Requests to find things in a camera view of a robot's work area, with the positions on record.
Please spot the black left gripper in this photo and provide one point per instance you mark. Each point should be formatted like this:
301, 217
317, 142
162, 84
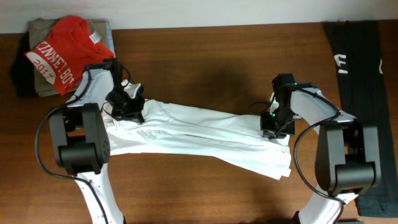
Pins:
133, 112

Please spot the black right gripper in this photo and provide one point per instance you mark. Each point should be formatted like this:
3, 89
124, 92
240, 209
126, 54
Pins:
272, 133

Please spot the white t-shirt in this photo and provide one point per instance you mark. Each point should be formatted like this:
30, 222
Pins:
177, 129

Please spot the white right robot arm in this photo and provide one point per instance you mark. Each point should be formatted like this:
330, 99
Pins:
347, 161

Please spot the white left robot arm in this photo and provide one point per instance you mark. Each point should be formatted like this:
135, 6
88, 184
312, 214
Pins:
79, 138

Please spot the red folded printed t-shirt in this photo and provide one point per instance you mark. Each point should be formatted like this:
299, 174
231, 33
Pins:
62, 56

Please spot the black folded garment under stack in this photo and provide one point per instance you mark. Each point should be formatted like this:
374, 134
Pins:
22, 71

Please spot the black garment with white letters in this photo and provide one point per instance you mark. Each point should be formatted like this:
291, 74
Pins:
357, 52

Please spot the olive folded garment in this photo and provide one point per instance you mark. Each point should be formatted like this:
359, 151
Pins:
39, 30

